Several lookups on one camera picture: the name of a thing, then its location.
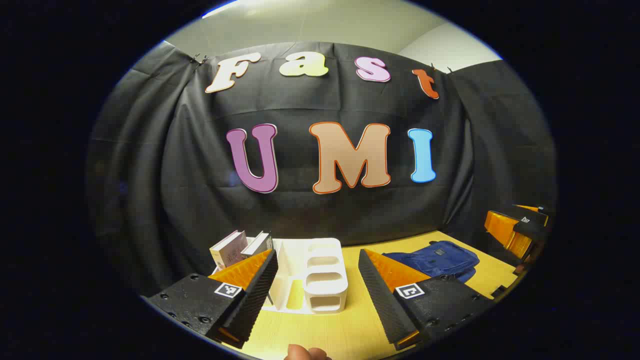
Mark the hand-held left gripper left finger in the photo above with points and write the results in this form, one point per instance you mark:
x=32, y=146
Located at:
x=257, y=295

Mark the pink book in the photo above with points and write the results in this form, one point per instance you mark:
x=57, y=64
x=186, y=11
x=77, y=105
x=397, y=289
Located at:
x=227, y=250

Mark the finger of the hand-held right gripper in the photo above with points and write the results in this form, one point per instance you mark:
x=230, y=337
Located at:
x=505, y=230
x=532, y=209

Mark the black binder clip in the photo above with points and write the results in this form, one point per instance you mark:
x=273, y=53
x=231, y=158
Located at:
x=200, y=59

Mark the black book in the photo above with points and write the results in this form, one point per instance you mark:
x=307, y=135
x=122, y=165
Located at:
x=256, y=245

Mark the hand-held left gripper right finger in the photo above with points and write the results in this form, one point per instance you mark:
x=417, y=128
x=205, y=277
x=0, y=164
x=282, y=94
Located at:
x=380, y=295

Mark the blue schoolbag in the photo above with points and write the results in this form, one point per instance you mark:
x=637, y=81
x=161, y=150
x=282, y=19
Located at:
x=435, y=260

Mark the white plastic bookshelf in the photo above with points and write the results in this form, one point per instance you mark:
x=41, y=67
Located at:
x=325, y=280

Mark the black backdrop cloth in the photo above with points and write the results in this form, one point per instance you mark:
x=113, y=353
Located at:
x=150, y=175

